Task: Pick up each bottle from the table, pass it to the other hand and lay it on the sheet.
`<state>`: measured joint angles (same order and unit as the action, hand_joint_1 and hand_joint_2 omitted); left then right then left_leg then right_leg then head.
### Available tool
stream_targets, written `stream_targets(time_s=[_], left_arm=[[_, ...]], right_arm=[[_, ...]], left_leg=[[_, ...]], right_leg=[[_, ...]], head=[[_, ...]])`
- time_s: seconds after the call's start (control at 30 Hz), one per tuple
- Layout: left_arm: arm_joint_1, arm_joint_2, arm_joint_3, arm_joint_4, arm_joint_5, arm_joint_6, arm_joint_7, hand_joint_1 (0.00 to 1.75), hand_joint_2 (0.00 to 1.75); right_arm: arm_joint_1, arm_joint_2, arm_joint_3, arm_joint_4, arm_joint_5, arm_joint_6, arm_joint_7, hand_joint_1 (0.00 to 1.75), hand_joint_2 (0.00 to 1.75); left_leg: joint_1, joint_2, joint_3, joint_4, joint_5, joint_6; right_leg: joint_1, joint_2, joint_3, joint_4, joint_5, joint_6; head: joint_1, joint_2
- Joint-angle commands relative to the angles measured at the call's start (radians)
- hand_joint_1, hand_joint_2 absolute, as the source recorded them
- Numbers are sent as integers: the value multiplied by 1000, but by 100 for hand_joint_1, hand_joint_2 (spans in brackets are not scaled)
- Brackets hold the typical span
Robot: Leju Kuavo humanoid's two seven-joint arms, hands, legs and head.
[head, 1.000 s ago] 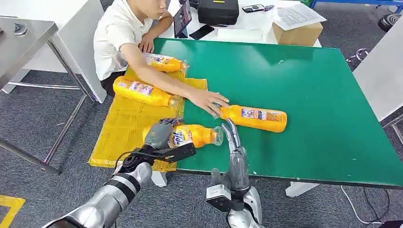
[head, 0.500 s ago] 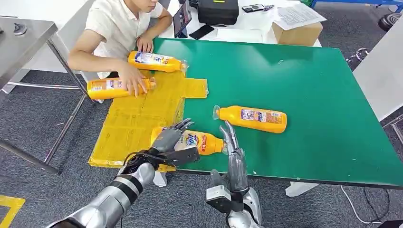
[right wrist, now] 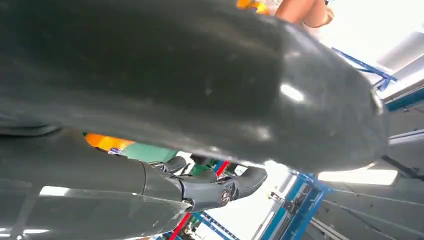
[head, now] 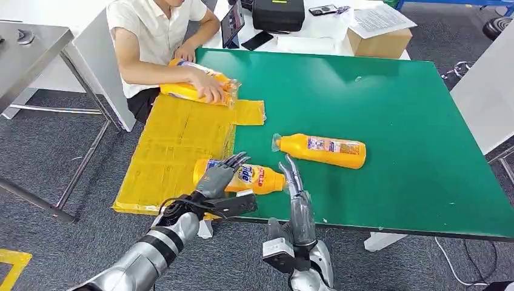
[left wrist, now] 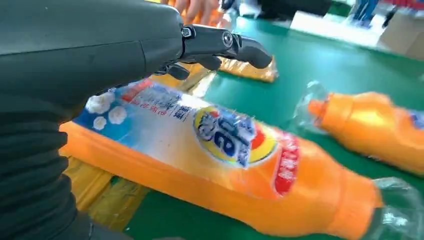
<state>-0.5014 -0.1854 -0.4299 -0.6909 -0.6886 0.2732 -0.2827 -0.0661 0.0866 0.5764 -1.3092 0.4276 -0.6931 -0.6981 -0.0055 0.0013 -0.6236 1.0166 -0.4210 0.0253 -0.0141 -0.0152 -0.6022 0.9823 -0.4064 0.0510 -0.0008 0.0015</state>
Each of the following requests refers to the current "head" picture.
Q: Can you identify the person's right hand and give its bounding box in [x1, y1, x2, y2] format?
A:
[190, 73, 227, 105]

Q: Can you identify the person's left hand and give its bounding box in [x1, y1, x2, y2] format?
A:
[173, 42, 197, 64]

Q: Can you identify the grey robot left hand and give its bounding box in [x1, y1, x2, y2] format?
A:
[195, 152, 252, 200]

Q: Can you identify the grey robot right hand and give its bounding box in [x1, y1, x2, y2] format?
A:
[268, 154, 318, 247]

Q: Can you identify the person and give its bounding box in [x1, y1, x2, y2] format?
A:
[105, 0, 227, 124]

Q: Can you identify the white table leg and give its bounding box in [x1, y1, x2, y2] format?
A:
[363, 232, 409, 253]
[196, 218, 215, 240]

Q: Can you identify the black tablet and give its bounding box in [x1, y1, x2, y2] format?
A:
[219, 0, 246, 50]

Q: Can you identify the yellow sheet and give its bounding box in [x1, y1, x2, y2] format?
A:
[112, 93, 267, 216]

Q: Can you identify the black smartphone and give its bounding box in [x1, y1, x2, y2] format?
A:
[241, 30, 275, 52]
[308, 4, 339, 17]

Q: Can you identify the black case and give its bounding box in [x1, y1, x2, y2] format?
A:
[252, 0, 306, 33]

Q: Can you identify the green table mat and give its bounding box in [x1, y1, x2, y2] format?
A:
[195, 47, 514, 243]

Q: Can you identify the steel table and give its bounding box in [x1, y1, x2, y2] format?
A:
[0, 21, 124, 224]

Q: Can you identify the grey metal part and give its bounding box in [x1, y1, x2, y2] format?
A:
[16, 28, 36, 46]

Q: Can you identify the cardboard box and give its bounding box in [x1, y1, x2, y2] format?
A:
[346, 27, 413, 60]

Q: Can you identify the printed paper sheet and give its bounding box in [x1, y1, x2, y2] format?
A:
[348, 3, 418, 40]

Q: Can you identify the black round stool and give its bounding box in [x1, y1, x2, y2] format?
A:
[481, 16, 514, 42]

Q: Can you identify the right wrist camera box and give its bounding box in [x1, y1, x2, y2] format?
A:
[262, 238, 307, 275]

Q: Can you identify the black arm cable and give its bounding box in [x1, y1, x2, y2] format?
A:
[158, 196, 225, 220]

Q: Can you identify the white floor cable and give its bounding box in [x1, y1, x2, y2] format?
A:
[433, 236, 489, 287]

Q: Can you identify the black floor cable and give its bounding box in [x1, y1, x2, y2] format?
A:
[463, 239, 499, 283]

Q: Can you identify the grey metal frame leg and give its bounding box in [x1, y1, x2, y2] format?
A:
[487, 145, 514, 186]

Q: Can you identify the grey cable bundle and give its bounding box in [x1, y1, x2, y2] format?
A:
[441, 60, 475, 81]

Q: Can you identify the blue metal frame rack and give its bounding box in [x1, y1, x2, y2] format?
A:
[395, 0, 514, 12]

